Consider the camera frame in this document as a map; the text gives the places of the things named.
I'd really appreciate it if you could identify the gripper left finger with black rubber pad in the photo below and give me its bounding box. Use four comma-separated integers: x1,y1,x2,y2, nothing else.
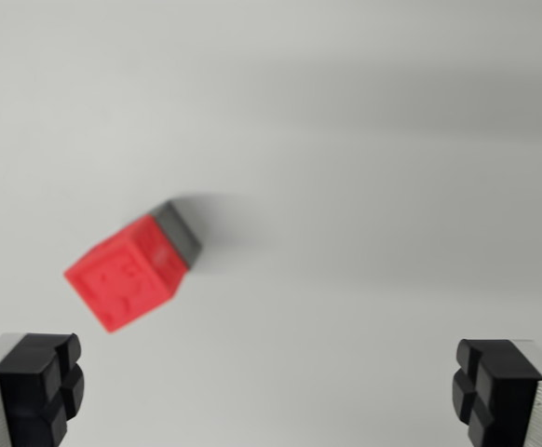
0,332,86,447

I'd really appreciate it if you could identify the gripper right finger with black rubber pad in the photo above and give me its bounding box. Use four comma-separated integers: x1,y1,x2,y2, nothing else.
451,338,542,447

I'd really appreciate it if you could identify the red dice cube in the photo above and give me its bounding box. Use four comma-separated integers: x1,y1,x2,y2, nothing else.
62,213,189,334

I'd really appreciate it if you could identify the grey dice cube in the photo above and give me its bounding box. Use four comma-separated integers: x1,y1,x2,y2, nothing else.
152,198,203,272

